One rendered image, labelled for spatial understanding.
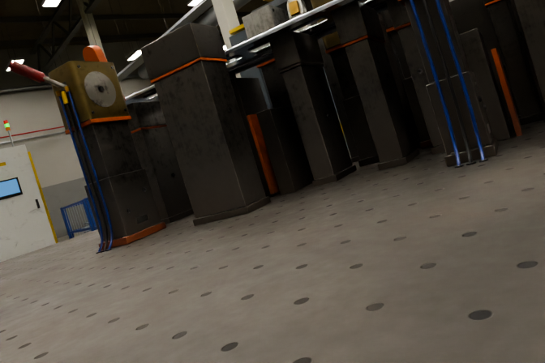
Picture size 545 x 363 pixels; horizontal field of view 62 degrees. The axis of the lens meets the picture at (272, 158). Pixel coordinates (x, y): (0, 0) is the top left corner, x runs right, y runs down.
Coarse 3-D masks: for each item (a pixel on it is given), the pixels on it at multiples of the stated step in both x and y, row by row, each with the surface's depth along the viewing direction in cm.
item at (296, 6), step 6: (288, 0) 103; (294, 0) 101; (300, 0) 101; (288, 6) 103; (294, 6) 101; (300, 6) 101; (288, 12) 103; (294, 12) 101; (300, 12) 101; (306, 12) 102; (300, 30) 101
